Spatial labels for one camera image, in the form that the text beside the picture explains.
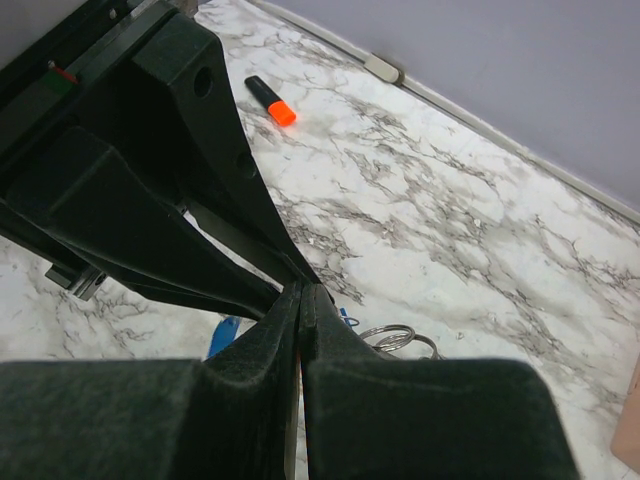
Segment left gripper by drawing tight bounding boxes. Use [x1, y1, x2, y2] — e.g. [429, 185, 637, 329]
[1, 1, 184, 286]

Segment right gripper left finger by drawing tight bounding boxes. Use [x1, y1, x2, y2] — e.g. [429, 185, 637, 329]
[1, 283, 301, 479]

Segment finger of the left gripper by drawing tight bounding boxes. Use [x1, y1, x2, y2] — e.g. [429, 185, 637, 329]
[133, 13, 319, 284]
[6, 127, 278, 319]

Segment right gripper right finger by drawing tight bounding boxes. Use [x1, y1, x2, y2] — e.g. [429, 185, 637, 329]
[299, 285, 579, 479]

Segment blue tag key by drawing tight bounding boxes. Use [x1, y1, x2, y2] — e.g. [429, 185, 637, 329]
[206, 316, 242, 359]

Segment orange black highlighter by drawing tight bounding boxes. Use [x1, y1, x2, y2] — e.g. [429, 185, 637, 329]
[244, 75, 297, 127]

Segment white table edge clip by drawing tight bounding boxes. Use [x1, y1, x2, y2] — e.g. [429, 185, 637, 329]
[363, 53, 405, 86]

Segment peach plastic file organizer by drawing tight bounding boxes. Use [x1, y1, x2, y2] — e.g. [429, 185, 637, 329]
[611, 362, 640, 473]

